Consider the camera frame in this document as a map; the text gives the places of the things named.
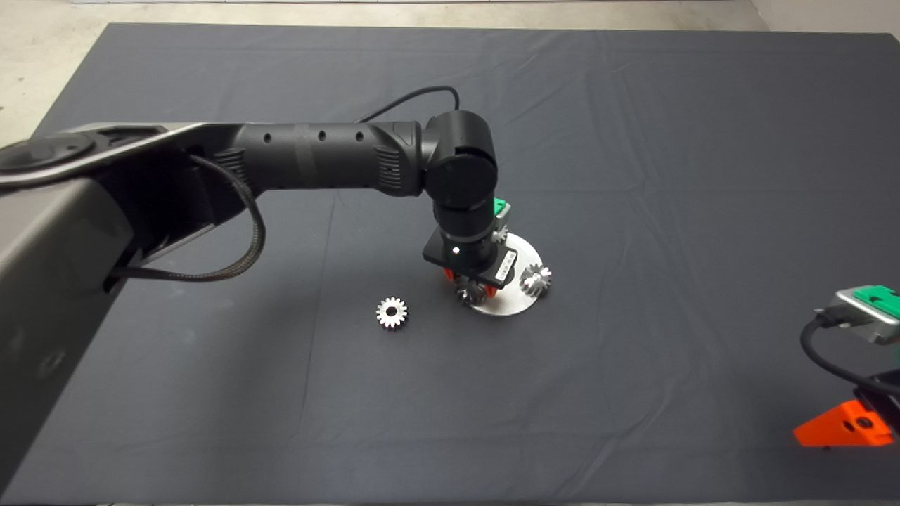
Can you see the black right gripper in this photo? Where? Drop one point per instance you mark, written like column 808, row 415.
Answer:
column 887, row 404

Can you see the green right camera mount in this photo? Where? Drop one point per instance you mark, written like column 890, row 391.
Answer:
column 879, row 299

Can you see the large steel gear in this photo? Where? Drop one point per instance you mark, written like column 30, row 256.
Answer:
column 471, row 292

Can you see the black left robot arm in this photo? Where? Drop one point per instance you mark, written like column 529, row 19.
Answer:
column 316, row 158

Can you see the green left camera mount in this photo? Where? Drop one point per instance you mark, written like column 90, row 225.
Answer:
column 502, row 206

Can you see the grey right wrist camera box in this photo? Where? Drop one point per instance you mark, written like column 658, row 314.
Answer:
column 854, row 316

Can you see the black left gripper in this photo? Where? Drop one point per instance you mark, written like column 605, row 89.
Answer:
column 506, row 265

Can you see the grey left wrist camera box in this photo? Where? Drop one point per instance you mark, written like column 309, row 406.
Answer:
column 504, row 223

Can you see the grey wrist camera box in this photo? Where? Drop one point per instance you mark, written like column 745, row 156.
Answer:
column 504, row 223
column 854, row 316

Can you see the round metal plate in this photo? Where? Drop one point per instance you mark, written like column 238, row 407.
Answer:
column 517, row 303

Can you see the small steel gear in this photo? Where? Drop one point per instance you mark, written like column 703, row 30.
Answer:
column 500, row 236
column 384, row 318
column 536, row 282

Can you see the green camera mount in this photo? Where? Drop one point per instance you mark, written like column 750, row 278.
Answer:
column 502, row 206
column 879, row 299

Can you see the dark grey table cloth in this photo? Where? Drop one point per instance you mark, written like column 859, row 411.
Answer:
column 633, row 140

